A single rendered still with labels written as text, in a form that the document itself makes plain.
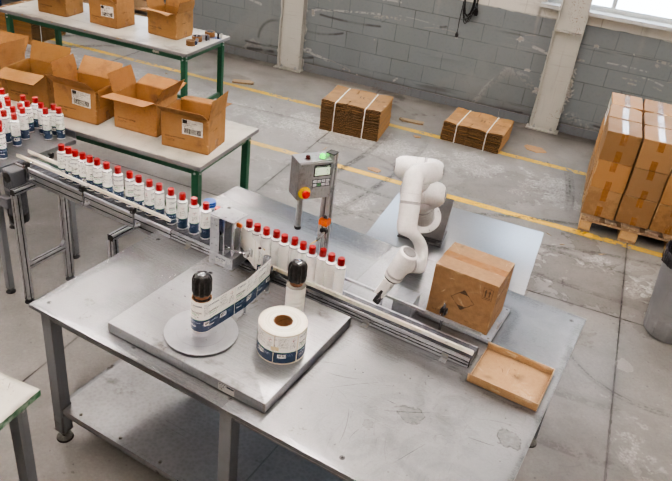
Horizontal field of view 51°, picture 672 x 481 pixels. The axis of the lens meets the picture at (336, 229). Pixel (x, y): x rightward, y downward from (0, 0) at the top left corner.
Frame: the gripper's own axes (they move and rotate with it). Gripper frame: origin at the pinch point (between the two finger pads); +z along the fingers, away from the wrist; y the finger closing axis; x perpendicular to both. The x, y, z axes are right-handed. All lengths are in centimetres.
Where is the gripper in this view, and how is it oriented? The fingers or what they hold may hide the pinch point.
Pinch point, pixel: (377, 299)
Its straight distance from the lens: 319.6
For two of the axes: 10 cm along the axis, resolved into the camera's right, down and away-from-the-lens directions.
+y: -5.0, 3.9, -7.8
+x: 7.7, 6.1, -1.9
